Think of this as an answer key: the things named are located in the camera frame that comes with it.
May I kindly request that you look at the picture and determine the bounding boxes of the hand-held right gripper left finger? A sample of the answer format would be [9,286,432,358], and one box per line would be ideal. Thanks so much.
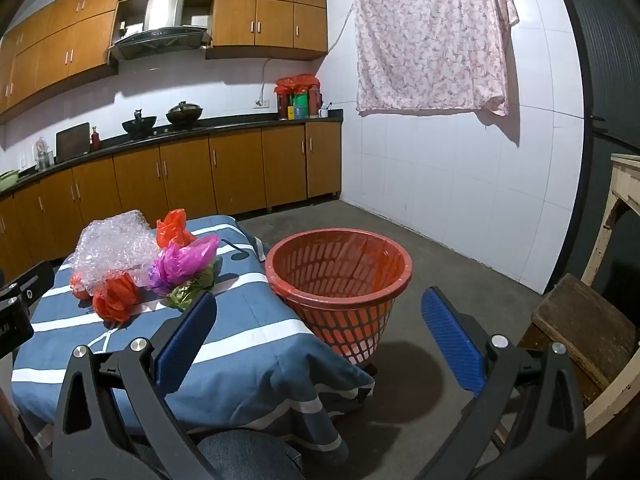
[50,290,221,480]

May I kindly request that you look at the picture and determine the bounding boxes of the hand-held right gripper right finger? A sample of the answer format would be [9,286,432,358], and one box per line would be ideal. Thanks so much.
[415,286,587,480]

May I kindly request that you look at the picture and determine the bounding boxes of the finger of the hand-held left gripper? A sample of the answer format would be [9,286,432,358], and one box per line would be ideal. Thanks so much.
[0,261,56,318]

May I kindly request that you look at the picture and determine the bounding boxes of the magenta plastic bag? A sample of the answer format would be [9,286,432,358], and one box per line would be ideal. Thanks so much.
[147,235,221,297]

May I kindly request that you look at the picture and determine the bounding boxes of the red plastic basket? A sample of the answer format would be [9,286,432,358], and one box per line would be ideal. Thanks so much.
[265,229,413,367]

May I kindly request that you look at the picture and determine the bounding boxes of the green plastic bag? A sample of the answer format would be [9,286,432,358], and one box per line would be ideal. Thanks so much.
[165,265,221,311]

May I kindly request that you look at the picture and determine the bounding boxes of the blue striped cloth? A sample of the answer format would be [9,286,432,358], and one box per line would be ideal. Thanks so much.
[11,215,376,466]

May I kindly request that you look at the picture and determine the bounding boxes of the clear plastic bag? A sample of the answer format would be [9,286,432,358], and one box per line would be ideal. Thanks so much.
[67,210,163,301]

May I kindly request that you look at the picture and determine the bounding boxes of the brown wooden stool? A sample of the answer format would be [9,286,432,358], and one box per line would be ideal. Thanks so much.
[492,272,640,456]

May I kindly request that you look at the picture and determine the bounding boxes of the person's leg in jeans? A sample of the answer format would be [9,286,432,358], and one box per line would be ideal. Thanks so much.
[195,427,306,480]

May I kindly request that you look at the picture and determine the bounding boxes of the dark cutting board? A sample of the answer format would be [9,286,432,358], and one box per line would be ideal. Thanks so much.
[55,122,92,161]

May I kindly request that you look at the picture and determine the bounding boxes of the wooden base cabinets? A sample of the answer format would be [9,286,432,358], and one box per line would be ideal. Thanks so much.
[0,110,345,281]

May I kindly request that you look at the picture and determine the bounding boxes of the black wok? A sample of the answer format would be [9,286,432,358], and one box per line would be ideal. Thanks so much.
[121,109,157,136]

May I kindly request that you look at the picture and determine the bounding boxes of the black pot with lid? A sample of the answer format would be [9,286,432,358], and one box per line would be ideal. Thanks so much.
[166,101,205,126]

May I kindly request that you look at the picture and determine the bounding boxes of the cream wooden furniture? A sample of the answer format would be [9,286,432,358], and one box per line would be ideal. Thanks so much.
[580,154,640,436]

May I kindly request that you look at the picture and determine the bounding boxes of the steel range hood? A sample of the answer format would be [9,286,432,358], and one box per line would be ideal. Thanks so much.
[109,0,213,61]

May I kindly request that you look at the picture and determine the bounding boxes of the red bag over canisters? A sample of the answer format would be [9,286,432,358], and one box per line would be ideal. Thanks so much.
[274,74,322,121]

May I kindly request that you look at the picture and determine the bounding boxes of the pink floral hanging sheet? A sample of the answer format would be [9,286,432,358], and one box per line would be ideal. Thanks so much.
[351,0,521,117]

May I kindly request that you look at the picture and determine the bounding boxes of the dark metal door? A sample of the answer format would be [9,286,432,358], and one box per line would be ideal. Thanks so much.
[550,0,640,281]

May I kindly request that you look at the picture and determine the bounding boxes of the white cable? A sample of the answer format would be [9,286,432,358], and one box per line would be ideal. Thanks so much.
[257,2,356,106]

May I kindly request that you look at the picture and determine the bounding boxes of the wooden wall cabinets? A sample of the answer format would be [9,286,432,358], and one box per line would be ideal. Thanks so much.
[0,0,329,123]

